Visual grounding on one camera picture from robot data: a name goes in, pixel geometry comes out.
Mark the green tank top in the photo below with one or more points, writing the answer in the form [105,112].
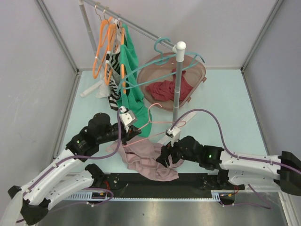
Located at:
[134,98]

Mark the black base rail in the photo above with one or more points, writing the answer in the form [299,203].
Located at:
[188,185]

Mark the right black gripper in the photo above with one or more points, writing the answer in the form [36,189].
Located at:
[163,158]

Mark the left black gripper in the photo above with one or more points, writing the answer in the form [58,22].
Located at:
[126,135]

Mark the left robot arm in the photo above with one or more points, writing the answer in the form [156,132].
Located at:
[32,202]

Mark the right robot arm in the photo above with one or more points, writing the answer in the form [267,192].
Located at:
[282,171]

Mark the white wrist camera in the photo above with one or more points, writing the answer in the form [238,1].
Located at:
[174,133]
[127,117]

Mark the orange hanger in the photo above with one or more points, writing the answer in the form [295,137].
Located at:
[123,41]
[111,35]
[98,62]

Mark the teal hanger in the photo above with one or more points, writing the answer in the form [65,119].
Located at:
[179,52]

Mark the brown plastic basket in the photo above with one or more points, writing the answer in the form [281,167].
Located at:
[194,76]

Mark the red garment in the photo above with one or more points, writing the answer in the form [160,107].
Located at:
[164,90]

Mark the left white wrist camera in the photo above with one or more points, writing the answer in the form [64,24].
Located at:
[127,117]

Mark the grey clothes rack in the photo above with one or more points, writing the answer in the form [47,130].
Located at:
[176,118]

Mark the white cable duct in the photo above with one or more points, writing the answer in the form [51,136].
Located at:
[100,196]

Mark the mauve pink tank top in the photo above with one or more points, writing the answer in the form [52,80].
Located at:
[140,155]

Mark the pink hanger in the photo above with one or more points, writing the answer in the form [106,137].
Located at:
[182,123]

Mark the white garment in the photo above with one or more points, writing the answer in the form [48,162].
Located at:
[103,90]

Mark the black white striped top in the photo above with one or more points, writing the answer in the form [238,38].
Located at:
[114,95]

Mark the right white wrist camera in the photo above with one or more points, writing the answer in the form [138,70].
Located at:
[174,133]

